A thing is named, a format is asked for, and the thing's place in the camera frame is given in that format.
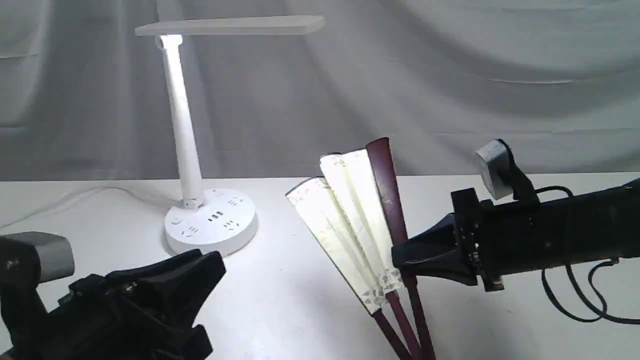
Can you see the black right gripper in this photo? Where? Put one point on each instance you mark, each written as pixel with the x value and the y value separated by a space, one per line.
pixel 424 254

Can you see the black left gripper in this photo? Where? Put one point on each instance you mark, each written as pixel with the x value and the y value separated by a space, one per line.
pixel 132 314

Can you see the folding paper fan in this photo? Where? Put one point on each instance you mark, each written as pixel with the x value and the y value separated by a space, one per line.
pixel 354 211

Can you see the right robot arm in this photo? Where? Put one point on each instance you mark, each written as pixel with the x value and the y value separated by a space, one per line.
pixel 571 230

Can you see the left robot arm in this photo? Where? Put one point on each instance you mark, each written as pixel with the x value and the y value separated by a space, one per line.
pixel 18 305

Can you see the white desk lamp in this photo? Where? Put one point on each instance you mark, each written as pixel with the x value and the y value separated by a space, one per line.
pixel 219 220

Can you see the grey backdrop cloth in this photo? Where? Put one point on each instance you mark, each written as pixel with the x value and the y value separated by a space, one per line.
pixel 84 98

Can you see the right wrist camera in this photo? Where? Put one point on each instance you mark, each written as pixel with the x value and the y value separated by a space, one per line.
pixel 501 175

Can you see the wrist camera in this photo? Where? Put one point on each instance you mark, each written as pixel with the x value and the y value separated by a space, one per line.
pixel 501 175
pixel 34 257

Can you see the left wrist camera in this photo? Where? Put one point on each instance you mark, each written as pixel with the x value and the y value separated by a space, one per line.
pixel 34 257

